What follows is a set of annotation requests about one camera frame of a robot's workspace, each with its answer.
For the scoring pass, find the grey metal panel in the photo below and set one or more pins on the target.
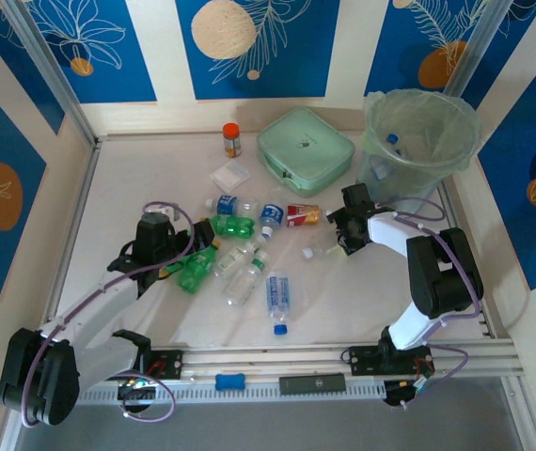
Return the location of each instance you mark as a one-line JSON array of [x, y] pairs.
[[268, 427]]

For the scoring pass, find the red snack packet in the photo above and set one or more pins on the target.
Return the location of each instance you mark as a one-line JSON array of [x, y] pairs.
[[303, 214]]

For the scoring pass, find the aluminium frame post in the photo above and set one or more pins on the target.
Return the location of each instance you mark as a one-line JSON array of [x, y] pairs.
[[484, 33], [47, 66]]

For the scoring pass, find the aluminium mounting rail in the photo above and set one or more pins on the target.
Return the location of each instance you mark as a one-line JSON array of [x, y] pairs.
[[268, 357]]

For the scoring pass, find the clear bottle with green label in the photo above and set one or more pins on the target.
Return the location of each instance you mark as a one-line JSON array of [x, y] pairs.
[[244, 284]]

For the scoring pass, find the mint green zip case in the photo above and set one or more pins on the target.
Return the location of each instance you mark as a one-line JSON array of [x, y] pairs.
[[305, 150]]

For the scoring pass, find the black rectangular device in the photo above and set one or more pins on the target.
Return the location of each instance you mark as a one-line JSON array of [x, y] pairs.
[[312, 385]]

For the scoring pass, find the crushed blue-label white-cap bottle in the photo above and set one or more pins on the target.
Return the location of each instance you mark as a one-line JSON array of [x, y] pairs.
[[272, 213]]

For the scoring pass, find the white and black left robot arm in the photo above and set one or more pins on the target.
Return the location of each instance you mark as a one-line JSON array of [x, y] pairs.
[[94, 305]]

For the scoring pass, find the blue-label white-cap plastic bottle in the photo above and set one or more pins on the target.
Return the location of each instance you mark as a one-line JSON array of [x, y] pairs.
[[228, 205]]

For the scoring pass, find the small clear plastic bag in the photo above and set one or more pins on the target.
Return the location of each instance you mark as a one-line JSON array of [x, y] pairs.
[[230, 176]]

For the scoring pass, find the clear plastic bin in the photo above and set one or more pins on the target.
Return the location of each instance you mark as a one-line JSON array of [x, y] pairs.
[[390, 188]]

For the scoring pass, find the blue bone-shaped object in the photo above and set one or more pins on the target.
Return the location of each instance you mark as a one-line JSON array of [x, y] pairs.
[[230, 381]]

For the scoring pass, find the orange-capped pill bottle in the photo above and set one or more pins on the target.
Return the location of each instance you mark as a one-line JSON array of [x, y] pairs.
[[231, 141]]

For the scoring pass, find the crushed green plastic bottle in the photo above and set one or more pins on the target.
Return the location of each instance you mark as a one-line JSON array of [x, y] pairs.
[[232, 226]]

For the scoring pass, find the small circuit board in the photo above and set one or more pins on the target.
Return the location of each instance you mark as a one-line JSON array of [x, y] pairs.
[[136, 385], [418, 385]]

